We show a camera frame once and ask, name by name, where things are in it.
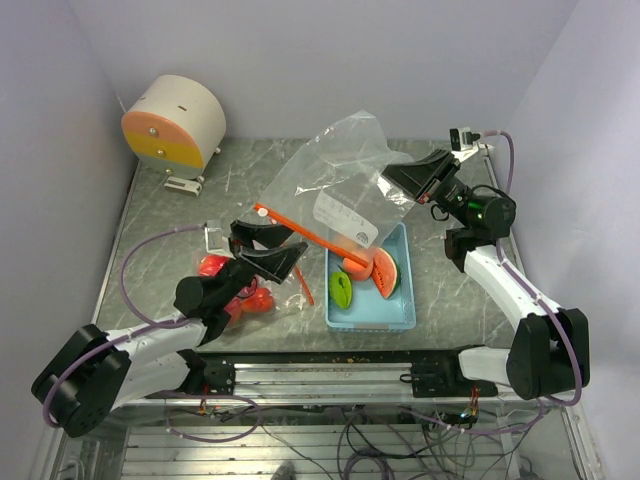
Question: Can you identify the white corner clip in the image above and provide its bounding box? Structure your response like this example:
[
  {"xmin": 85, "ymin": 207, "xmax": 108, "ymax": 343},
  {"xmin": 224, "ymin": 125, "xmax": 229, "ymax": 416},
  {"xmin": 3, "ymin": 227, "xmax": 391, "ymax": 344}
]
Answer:
[{"xmin": 479, "ymin": 143, "xmax": 495, "ymax": 157}]

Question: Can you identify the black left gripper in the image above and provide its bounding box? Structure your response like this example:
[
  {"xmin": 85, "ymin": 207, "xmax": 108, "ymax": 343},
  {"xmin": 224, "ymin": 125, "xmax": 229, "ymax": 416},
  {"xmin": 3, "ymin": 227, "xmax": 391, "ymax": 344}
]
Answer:
[{"xmin": 215, "ymin": 219, "xmax": 308, "ymax": 308}]

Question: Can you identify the small white bracket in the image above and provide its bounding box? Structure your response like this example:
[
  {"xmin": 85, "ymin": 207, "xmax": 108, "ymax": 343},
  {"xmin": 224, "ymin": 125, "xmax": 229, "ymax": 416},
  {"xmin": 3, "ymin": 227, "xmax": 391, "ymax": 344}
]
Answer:
[{"xmin": 164, "ymin": 176, "xmax": 203, "ymax": 197}]

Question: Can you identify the round beige drawer box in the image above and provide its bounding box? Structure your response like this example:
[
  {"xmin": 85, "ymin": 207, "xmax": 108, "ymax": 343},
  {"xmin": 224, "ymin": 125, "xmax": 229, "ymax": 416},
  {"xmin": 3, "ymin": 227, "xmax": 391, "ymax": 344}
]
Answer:
[{"xmin": 121, "ymin": 74, "xmax": 226, "ymax": 181}]

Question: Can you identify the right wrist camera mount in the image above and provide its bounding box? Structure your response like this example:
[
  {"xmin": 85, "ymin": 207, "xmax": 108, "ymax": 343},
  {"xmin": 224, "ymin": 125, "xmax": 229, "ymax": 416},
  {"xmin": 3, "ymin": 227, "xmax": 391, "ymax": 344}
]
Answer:
[{"xmin": 449, "ymin": 127, "xmax": 491, "ymax": 163}]

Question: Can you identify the red apple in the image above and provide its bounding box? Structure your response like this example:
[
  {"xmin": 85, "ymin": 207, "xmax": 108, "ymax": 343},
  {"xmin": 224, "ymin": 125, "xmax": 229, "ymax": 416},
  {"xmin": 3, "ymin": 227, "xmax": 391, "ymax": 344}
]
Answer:
[
  {"xmin": 224, "ymin": 297, "xmax": 244, "ymax": 329},
  {"xmin": 241, "ymin": 287, "xmax": 275, "ymax": 314},
  {"xmin": 198, "ymin": 254, "xmax": 230, "ymax": 277}
]

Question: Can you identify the green fruit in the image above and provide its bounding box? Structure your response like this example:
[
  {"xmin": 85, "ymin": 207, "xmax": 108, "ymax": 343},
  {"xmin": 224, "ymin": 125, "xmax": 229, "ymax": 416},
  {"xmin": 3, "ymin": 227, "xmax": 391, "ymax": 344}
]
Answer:
[{"xmin": 328, "ymin": 271, "xmax": 353, "ymax": 310}]

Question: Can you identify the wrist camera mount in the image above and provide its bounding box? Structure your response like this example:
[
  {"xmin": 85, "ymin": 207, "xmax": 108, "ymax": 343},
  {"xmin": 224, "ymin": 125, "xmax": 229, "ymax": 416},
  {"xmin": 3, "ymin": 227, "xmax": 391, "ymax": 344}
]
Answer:
[
  {"xmin": 204, "ymin": 219, "xmax": 232, "ymax": 257},
  {"xmin": 449, "ymin": 127, "xmax": 491, "ymax": 163}
]

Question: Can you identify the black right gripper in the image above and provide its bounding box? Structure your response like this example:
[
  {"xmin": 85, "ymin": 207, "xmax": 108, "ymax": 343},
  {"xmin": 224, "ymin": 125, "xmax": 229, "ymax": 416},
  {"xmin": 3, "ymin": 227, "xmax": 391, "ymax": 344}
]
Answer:
[{"xmin": 379, "ymin": 149, "xmax": 476, "ymax": 229}]

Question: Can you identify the orange fruit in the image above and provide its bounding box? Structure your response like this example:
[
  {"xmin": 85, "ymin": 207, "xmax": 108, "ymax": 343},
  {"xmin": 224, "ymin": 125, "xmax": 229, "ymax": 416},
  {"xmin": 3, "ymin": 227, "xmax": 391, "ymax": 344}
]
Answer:
[{"xmin": 342, "ymin": 250, "xmax": 373, "ymax": 282}]

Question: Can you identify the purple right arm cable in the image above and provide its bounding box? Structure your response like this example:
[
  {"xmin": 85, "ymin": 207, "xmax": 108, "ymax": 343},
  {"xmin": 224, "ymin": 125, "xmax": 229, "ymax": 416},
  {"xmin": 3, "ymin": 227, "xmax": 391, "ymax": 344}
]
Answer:
[{"xmin": 479, "ymin": 129, "xmax": 584, "ymax": 436}]

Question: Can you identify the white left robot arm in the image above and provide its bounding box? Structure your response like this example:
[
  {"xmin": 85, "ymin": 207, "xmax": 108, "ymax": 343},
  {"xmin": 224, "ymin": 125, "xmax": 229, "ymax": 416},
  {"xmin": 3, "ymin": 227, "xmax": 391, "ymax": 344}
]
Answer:
[{"xmin": 31, "ymin": 221, "xmax": 308, "ymax": 438}]

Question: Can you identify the blue plastic basket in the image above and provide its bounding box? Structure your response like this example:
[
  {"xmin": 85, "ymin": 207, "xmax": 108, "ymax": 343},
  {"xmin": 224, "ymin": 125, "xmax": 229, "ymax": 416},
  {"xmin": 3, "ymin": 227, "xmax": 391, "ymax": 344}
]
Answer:
[{"xmin": 325, "ymin": 223, "xmax": 416, "ymax": 332}]

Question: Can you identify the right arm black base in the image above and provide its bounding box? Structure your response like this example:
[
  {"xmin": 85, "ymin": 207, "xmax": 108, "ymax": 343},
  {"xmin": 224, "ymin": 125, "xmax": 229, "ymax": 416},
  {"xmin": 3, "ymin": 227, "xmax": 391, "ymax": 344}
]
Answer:
[{"xmin": 402, "ymin": 348, "xmax": 498, "ymax": 398}]

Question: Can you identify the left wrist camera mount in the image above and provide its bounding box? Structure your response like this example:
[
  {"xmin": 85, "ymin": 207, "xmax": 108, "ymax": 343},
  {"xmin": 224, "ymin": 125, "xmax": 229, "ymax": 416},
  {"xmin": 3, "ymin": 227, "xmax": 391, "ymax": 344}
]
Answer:
[{"xmin": 204, "ymin": 219, "xmax": 232, "ymax": 257}]

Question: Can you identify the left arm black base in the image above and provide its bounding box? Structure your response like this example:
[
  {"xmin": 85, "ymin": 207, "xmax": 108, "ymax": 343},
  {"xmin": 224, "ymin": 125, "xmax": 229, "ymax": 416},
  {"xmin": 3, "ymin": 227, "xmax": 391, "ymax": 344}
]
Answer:
[{"xmin": 176, "ymin": 350, "xmax": 236, "ymax": 395}]

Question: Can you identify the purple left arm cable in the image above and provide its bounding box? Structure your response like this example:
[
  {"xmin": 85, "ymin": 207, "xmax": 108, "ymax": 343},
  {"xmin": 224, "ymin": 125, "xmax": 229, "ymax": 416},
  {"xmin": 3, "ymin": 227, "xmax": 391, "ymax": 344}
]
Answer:
[{"xmin": 42, "ymin": 224, "xmax": 206, "ymax": 431}]

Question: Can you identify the aluminium rail frame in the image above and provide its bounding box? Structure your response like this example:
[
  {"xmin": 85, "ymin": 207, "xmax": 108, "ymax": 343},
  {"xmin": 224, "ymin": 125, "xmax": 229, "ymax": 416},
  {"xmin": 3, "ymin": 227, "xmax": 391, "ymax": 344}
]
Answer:
[{"xmin": 114, "ymin": 360, "xmax": 521, "ymax": 408}]

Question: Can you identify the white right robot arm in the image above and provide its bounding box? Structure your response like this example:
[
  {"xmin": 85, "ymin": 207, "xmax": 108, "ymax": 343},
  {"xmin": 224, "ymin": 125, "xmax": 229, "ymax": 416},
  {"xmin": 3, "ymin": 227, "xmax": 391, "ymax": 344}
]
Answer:
[{"xmin": 382, "ymin": 150, "xmax": 590, "ymax": 405}]

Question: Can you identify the clear zip top bag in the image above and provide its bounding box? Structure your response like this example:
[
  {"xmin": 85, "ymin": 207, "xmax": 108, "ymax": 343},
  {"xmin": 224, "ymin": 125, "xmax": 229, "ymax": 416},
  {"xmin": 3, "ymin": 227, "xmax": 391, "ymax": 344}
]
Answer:
[{"xmin": 254, "ymin": 110, "xmax": 413, "ymax": 269}]

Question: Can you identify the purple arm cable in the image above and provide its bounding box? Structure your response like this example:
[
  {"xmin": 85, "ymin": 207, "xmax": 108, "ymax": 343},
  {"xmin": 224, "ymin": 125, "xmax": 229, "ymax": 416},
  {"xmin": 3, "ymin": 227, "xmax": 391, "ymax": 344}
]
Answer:
[
  {"xmin": 42, "ymin": 224, "xmax": 206, "ymax": 431},
  {"xmin": 479, "ymin": 129, "xmax": 584, "ymax": 436}
]

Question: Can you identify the watermelon slice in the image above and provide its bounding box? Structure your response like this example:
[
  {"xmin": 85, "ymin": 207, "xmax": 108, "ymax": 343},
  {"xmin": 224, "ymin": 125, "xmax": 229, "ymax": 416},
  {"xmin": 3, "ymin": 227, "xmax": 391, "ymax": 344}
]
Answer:
[{"xmin": 371, "ymin": 248, "xmax": 401, "ymax": 299}]

